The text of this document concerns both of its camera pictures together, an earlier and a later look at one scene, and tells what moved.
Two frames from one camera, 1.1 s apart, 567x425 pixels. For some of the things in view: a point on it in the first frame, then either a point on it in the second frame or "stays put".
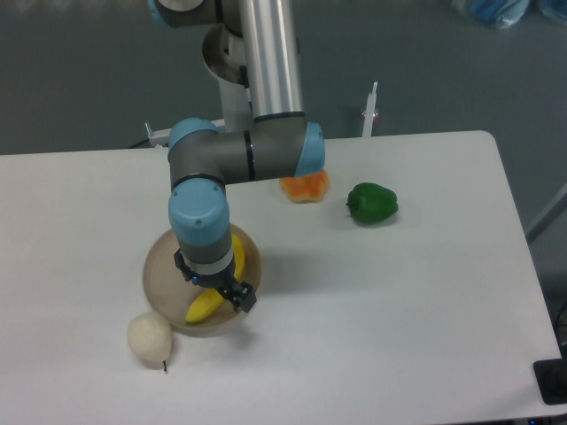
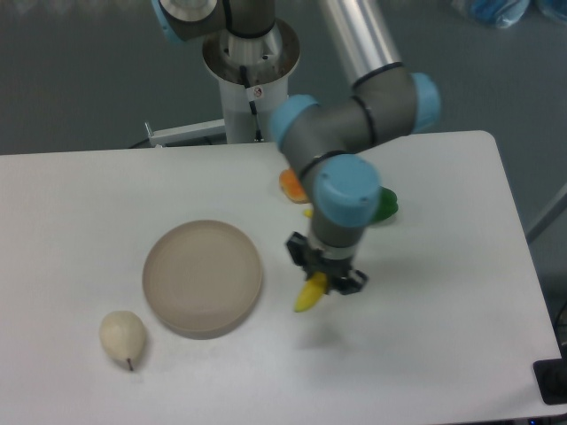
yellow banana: (210, 299) → (318, 284)
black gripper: (224, 282) → (337, 270)
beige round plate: (171, 295) stays put
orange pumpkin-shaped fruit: (306, 189) stays put
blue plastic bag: (502, 13) stays put
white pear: (150, 338) → (123, 334)
